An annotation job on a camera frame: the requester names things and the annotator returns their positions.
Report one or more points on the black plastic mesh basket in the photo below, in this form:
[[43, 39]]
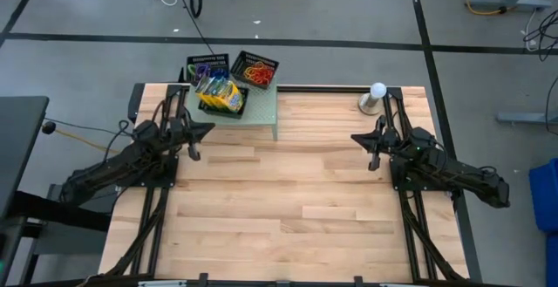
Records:
[[236, 70], [220, 112], [207, 59]]

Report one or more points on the pale green metal riser shelf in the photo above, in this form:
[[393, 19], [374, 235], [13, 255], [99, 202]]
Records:
[[261, 112]]

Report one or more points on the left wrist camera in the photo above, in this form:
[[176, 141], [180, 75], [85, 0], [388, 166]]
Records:
[[194, 152]]

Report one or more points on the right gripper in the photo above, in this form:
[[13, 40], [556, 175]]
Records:
[[388, 141]]

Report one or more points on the white bulb table lamp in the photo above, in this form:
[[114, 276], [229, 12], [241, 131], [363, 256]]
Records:
[[377, 90]]

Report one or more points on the blue bin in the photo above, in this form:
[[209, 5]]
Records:
[[547, 200]]

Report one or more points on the grey metal bar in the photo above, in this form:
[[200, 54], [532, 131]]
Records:
[[523, 118]]

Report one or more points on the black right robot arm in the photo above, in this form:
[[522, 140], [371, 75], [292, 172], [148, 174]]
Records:
[[457, 175]]

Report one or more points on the yellow rubber band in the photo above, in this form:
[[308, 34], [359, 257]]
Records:
[[249, 72]]

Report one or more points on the black desk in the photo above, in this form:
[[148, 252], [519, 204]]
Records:
[[19, 147]]

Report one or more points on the black knob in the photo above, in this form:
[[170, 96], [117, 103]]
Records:
[[49, 127]]

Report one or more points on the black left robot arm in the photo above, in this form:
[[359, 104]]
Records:
[[109, 169]]

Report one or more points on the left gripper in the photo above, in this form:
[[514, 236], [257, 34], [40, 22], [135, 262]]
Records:
[[181, 132]]

